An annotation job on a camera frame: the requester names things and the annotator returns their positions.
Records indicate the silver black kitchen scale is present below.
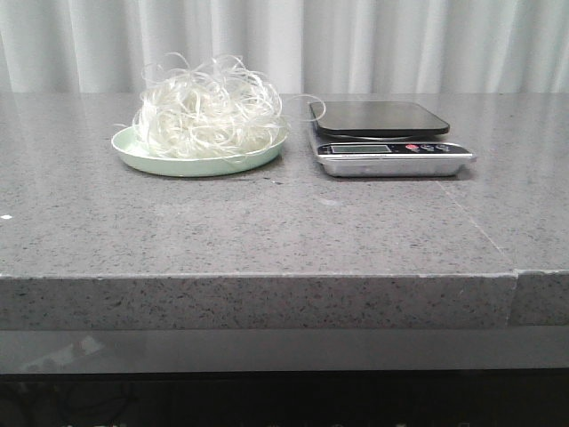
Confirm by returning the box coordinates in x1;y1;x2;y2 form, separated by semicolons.
309;101;475;177

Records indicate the light green round plate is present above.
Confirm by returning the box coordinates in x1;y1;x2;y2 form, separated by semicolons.
111;126;288;177

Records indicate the white pleated curtain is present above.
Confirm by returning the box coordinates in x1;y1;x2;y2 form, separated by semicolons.
1;1;568;93

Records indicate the white vermicelli noodle bundle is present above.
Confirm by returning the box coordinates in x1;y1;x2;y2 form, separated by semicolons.
122;52;310;159

